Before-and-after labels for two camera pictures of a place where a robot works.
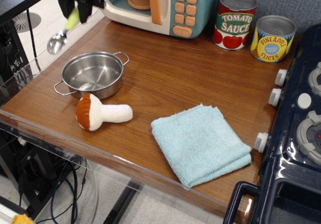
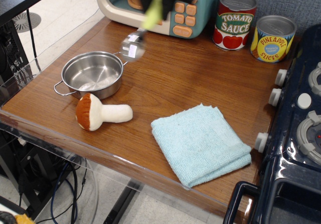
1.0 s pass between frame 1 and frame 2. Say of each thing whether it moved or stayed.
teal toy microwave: stayed
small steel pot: stayed
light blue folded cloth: stayed
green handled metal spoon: moved
